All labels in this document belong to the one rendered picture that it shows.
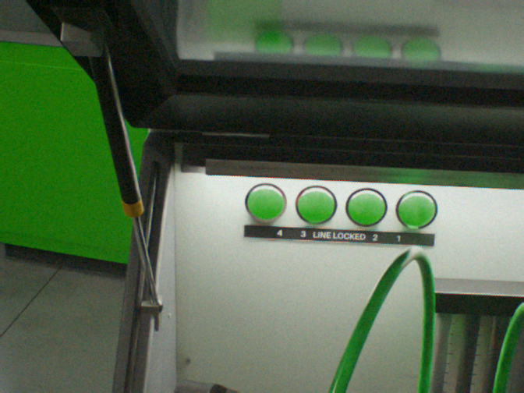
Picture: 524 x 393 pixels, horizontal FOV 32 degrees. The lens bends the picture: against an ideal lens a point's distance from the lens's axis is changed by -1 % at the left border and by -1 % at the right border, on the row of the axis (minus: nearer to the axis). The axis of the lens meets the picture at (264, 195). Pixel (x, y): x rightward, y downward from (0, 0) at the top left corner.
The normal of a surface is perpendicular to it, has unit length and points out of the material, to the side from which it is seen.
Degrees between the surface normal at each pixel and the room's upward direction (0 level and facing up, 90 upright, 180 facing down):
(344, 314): 90
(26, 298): 0
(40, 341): 0
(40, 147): 90
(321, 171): 90
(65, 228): 90
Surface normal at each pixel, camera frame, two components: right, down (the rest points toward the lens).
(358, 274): -0.05, 0.38
